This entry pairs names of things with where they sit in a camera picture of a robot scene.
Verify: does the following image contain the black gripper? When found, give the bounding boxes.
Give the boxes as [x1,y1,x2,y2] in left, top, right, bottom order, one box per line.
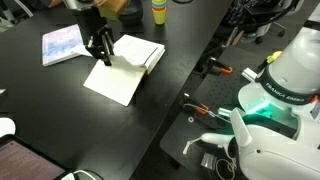
[73,7,114,66]

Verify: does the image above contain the orange hardcover book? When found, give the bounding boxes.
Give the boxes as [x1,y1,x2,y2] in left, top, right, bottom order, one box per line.
[84,34,165,106]

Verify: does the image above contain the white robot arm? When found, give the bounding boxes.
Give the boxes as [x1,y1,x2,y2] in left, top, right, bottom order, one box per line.
[198,11,320,180]

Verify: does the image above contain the pale blue pink book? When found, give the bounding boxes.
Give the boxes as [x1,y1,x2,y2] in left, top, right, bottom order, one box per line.
[42,24,84,67]

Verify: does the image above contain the black bowl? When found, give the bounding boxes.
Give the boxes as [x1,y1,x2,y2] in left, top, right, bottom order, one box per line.
[119,0,143,26]

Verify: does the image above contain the stacked colourful plastic cups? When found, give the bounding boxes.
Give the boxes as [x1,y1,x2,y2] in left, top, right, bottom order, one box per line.
[151,0,166,25]

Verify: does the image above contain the black orange clamp lower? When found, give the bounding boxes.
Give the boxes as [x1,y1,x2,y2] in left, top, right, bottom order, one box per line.
[182,93,209,115]

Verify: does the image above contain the black orange clamp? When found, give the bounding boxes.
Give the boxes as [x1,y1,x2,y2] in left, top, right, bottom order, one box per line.
[206,57,232,74]
[182,93,209,115]

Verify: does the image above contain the black orange clamp upper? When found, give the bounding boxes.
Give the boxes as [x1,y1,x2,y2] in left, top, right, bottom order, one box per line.
[206,57,232,74]

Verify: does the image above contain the white round object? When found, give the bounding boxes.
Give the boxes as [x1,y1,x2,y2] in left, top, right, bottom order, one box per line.
[0,117,16,137]

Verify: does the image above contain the black perforated breadboard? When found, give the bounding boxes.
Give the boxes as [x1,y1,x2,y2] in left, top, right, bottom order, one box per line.
[159,63,268,180]

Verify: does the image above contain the office chair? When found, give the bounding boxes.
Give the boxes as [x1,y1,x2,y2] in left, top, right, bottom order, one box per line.
[228,0,304,45]

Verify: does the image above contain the small clear plastic bag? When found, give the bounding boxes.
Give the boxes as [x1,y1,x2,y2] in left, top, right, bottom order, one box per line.
[201,153,216,169]

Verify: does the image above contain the rubber band loop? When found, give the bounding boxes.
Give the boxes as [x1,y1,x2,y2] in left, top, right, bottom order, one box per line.
[215,159,237,179]

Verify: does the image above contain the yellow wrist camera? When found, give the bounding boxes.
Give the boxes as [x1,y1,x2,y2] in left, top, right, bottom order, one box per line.
[93,0,128,21]

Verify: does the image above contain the white cable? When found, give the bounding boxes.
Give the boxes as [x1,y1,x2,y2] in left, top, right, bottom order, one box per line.
[61,169,103,180]

